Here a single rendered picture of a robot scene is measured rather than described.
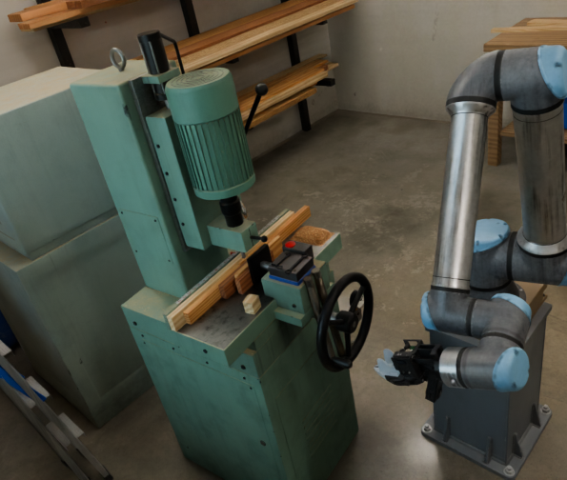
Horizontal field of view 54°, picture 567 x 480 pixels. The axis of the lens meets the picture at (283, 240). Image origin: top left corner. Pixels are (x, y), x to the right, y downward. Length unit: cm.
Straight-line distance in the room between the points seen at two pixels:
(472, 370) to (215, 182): 77
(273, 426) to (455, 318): 71
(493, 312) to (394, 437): 113
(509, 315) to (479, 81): 53
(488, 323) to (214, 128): 79
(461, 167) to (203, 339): 79
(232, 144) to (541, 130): 75
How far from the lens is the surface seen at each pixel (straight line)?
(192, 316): 156
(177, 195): 163
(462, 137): 138
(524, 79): 138
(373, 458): 229
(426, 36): 488
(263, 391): 166
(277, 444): 184
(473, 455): 227
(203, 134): 142
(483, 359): 126
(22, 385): 211
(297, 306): 154
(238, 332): 149
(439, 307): 134
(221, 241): 166
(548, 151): 149
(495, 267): 177
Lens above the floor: 184
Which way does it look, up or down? 31 degrees down
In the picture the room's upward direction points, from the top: 12 degrees counter-clockwise
